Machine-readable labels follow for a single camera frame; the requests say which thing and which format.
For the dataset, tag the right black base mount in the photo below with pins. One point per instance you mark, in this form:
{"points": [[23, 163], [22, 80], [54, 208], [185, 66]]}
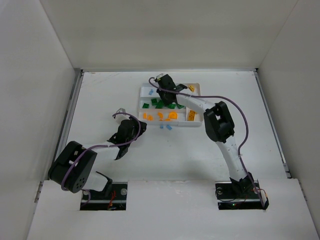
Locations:
{"points": [[228, 199]]}

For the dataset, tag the green small square brick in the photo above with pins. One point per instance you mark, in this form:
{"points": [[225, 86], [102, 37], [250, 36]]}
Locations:
{"points": [[154, 101]]}

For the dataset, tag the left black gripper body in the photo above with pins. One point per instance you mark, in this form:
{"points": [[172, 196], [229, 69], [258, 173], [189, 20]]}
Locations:
{"points": [[138, 126]]}

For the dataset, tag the orange curved piece lone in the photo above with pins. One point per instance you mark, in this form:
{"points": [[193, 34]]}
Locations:
{"points": [[160, 115]]}

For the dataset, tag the tiny orange brick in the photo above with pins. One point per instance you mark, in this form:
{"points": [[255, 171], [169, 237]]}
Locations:
{"points": [[150, 117]]}

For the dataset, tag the green square brick hollow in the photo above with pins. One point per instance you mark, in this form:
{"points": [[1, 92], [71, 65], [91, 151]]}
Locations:
{"points": [[145, 106]]}

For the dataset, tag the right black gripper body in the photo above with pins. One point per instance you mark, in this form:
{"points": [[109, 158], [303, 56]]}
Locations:
{"points": [[169, 97]]}

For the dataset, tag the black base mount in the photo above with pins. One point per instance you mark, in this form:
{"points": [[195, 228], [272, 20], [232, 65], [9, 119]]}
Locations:
{"points": [[101, 193], [228, 199]]}

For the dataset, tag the green plate brick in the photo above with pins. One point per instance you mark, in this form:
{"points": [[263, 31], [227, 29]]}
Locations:
{"points": [[171, 106]]}

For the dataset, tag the green two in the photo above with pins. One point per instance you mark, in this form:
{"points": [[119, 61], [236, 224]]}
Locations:
{"points": [[160, 104]]}

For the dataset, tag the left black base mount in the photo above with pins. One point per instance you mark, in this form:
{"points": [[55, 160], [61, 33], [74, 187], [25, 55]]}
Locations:
{"points": [[101, 193]]}

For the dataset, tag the small yellow square brick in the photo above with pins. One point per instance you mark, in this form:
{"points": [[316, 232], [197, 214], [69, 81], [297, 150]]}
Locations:
{"points": [[192, 88]]}

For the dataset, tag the orange ring lego piece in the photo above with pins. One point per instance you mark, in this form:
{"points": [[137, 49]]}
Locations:
{"points": [[173, 115]]}

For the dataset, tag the long yellow brick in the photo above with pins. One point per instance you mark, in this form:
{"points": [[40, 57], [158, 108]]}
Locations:
{"points": [[191, 116]]}

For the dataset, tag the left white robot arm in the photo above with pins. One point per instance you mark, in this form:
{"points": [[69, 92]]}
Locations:
{"points": [[74, 168]]}

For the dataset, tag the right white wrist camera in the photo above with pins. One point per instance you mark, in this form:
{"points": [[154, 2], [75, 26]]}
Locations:
{"points": [[158, 78]]}

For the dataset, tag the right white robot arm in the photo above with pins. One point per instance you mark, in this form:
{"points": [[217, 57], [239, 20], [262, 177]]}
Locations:
{"points": [[219, 126]]}

